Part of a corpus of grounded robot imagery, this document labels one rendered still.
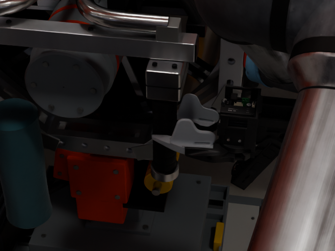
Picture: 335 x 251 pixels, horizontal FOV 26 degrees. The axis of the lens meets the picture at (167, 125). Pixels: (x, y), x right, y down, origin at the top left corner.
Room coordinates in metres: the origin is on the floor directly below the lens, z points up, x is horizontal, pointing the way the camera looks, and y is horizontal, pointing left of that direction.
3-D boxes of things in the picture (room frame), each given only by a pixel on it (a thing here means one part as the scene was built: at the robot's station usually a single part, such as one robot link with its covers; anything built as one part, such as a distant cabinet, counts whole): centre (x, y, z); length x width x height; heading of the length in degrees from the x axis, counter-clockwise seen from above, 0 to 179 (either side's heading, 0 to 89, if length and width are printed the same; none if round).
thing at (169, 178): (0.82, 0.00, 0.83); 0.04 x 0.04 x 0.16
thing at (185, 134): (0.79, -0.02, 0.86); 0.09 x 0.03 x 0.06; 89
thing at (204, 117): (0.85, -0.03, 0.86); 0.09 x 0.03 x 0.06; 72
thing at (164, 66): (0.85, 0.00, 0.93); 0.09 x 0.05 x 0.05; 171
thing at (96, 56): (1.01, 0.15, 0.85); 0.21 x 0.14 x 0.14; 171
